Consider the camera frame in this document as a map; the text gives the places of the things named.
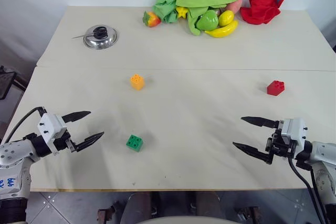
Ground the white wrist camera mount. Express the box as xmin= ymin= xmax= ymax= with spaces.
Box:
xmin=278 ymin=118 xmax=308 ymax=154
xmin=37 ymin=113 xmax=68 ymax=156

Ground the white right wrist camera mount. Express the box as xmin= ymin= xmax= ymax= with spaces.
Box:
xmin=278 ymin=118 xmax=308 ymax=154

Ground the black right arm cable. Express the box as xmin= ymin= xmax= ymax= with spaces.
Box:
xmin=287 ymin=155 xmax=330 ymax=224

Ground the toy strawberry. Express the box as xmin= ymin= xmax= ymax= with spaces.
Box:
xmin=142 ymin=10 xmax=162 ymax=28

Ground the orange toy brick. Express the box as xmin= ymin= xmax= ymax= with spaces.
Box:
xmin=130 ymin=73 xmax=145 ymax=91

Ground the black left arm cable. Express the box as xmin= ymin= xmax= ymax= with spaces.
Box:
xmin=3 ymin=106 xmax=47 ymax=143

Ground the green toy bell pepper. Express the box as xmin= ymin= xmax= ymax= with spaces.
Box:
xmin=196 ymin=9 xmax=219 ymax=31

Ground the red cloth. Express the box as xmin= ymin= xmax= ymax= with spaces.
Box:
xmin=240 ymin=0 xmax=286 ymax=25

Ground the toy peach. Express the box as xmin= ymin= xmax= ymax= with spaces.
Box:
xmin=225 ymin=0 xmax=243 ymax=15

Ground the toy banana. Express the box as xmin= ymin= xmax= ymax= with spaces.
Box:
xmin=204 ymin=19 xmax=239 ymax=38

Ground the toy lemon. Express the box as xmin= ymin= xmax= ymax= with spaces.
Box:
xmin=218 ymin=10 xmax=235 ymax=27

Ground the red toy brick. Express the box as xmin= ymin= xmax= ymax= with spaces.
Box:
xmin=267 ymin=80 xmax=286 ymax=96

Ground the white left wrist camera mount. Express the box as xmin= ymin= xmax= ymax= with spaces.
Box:
xmin=37 ymin=113 xmax=68 ymax=156

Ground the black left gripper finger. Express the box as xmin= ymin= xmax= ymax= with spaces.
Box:
xmin=75 ymin=131 xmax=105 ymax=153
xmin=61 ymin=111 xmax=92 ymax=124

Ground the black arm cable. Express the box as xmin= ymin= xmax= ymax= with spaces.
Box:
xmin=3 ymin=106 xmax=47 ymax=143
xmin=287 ymin=155 xmax=330 ymax=224

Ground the yellow toy star fruit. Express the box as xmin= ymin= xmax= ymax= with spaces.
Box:
xmin=175 ymin=6 xmax=189 ymax=19

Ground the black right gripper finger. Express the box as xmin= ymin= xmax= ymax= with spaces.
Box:
xmin=240 ymin=116 xmax=280 ymax=130
xmin=232 ymin=141 xmax=274 ymax=165

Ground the steel pot lid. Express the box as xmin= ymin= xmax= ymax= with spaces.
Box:
xmin=83 ymin=25 xmax=119 ymax=50

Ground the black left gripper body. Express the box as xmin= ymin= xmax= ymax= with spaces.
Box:
xmin=53 ymin=129 xmax=79 ymax=153

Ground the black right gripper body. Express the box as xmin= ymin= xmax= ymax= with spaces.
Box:
xmin=265 ymin=129 xmax=299 ymax=159

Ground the green toy brick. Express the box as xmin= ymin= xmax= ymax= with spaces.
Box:
xmin=125 ymin=134 xmax=144 ymax=152

